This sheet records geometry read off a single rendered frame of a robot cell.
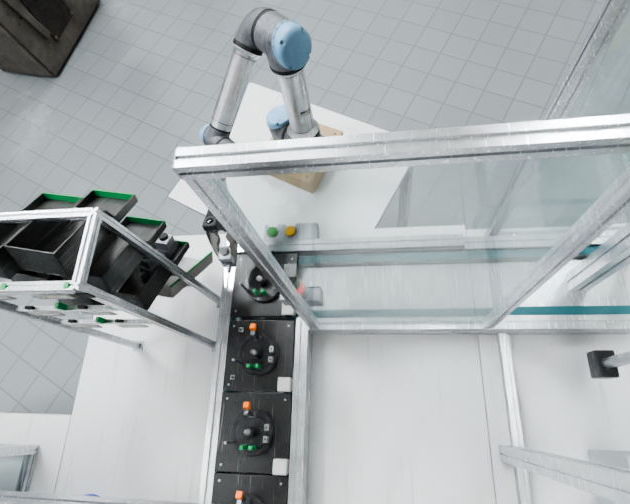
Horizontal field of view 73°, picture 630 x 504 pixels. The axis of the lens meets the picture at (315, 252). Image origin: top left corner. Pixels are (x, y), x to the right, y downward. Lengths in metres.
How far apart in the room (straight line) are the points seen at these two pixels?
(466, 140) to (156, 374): 1.49
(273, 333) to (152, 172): 2.07
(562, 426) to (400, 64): 2.57
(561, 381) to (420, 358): 0.45
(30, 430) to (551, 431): 1.85
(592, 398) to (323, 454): 0.89
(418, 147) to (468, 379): 1.16
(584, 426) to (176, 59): 3.58
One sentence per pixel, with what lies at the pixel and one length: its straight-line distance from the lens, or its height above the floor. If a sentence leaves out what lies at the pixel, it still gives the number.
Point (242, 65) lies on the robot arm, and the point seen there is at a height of 1.46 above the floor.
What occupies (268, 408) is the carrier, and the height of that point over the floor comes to 0.97.
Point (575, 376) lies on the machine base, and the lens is 1.68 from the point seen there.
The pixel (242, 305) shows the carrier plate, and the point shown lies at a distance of 1.57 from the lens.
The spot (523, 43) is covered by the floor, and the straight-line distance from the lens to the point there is 3.60.
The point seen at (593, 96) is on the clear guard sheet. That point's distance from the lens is 1.12.
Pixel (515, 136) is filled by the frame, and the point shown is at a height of 1.99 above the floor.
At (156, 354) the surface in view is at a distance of 1.79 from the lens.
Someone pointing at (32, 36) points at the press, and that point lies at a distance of 4.30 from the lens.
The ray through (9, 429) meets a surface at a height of 0.86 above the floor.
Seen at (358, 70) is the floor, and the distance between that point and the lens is 3.39.
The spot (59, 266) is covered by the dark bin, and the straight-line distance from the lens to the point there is 1.06.
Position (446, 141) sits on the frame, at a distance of 0.52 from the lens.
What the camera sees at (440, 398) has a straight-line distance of 1.56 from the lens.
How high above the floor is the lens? 2.41
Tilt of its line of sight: 67 degrees down
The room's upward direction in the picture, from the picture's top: 23 degrees counter-clockwise
